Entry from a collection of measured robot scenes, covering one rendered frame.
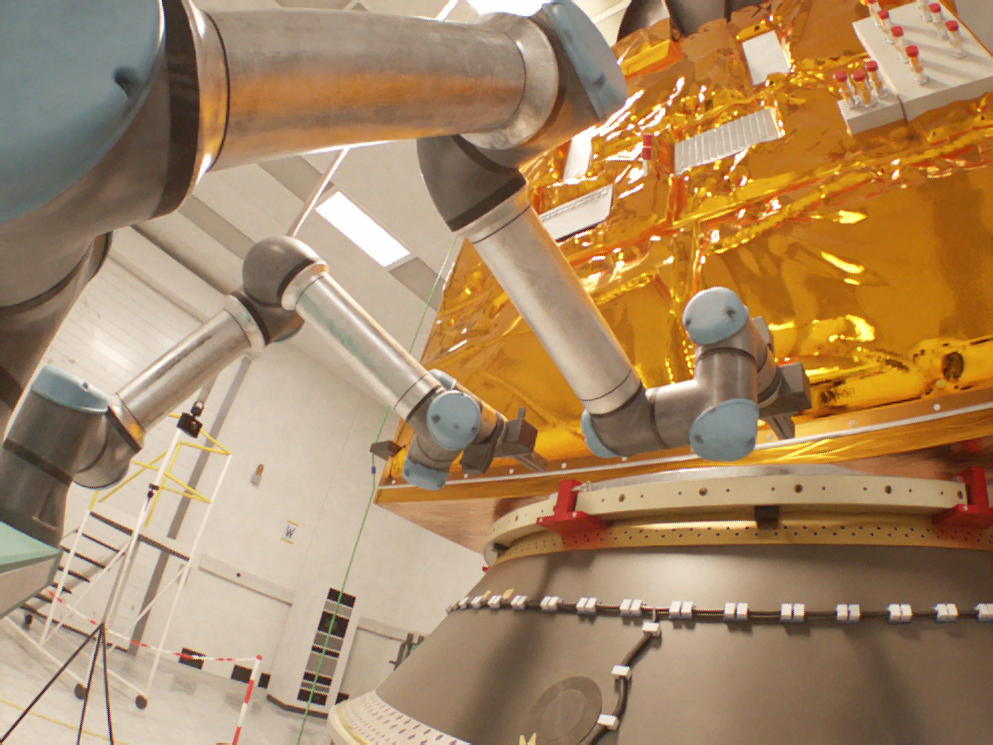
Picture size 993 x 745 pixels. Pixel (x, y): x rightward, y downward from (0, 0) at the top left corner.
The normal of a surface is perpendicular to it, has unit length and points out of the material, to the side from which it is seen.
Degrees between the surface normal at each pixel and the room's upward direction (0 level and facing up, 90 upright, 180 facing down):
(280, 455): 90
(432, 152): 151
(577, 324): 131
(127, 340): 90
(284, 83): 109
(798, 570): 62
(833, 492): 90
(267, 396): 90
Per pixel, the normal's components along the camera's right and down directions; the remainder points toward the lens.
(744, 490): -0.48, -0.54
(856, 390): -0.65, 0.11
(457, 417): 0.31, -0.42
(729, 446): -0.22, 0.84
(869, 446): -0.65, -0.51
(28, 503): 0.86, -0.35
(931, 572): -0.04, -0.87
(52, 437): 0.76, -0.17
